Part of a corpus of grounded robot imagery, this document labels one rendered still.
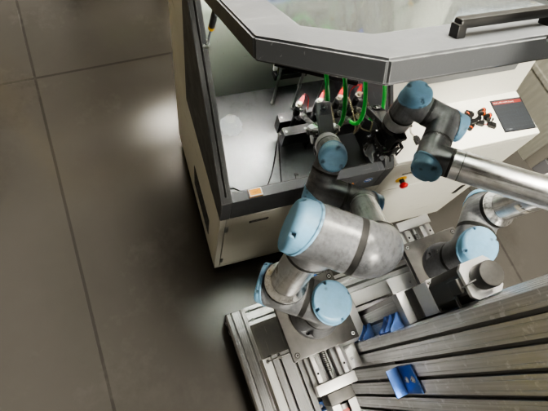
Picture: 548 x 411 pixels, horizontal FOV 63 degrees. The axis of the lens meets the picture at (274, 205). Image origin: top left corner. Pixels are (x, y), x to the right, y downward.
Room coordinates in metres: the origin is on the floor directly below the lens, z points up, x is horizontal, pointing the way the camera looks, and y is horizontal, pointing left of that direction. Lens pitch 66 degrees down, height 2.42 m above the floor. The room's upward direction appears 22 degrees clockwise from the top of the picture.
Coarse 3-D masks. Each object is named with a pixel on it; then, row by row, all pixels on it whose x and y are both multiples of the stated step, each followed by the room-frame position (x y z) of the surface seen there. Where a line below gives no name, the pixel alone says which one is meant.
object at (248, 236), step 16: (288, 208) 0.76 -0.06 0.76; (240, 224) 0.64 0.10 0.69; (256, 224) 0.69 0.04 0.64; (272, 224) 0.74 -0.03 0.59; (224, 240) 0.61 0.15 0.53; (240, 240) 0.65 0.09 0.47; (256, 240) 0.70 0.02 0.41; (272, 240) 0.76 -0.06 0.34; (224, 256) 0.61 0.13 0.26; (240, 256) 0.67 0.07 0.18
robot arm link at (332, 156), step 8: (328, 136) 0.72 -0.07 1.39; (320, 144) 0.67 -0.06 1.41; (328, 144) 0.66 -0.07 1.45; (336, 144) 0.66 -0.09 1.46; (320, 152) 0.63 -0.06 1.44; (328, 152) 0.63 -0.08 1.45; (336, 152) 0.64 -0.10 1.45; (344, 152) 0.65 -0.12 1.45; (320, 160) 0.62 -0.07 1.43; (328, 160) 0.62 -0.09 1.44; (336, 160) 0.63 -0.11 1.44; (344, 160) 0.63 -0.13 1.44; (320, 168) 0.61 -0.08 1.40; (328, 168) 0.61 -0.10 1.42; (336, 168) 0.61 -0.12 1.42
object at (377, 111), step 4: (368, 108) 0.90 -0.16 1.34; (372, 108) 0.90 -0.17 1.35; (376, 108) 0.90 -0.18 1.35; (380, 108) 0.91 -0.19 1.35; (368, 112) 0.89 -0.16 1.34; (372, 112) 0.88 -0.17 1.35; (376, 112) 0.89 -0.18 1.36; (380, 112) 0.89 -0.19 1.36; (384, 112) 0.90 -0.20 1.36; (368, 116) 0.89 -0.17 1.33; (372, 116) 0.88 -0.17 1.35; (376, 116) 0.87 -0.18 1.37; (380, 116) 0.87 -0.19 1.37; (372, 120) 0.87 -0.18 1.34; (376, 120) 0.86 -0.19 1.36; (380, 120) 0.85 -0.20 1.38; (376, 124) 0.85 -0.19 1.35; (380, 124) 0.84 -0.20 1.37; (380, 128) 0.83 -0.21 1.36
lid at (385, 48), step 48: (240, 0) 0.66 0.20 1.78; (288, 0) 0.74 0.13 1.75; (336, 0) 0.77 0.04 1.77; (384, 0) 0.80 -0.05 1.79; (432, 0) 0.83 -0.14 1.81; (480, 0) 0.85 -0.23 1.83; (528, 0) 0.88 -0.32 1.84; (288, 48) 0.48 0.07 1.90; (336, 48) 0.48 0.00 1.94; (384, 48) 0.50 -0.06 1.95; (432, 48) 0.52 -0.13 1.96; (480, 48) 0.56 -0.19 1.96; (528, 48) 0.61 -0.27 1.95
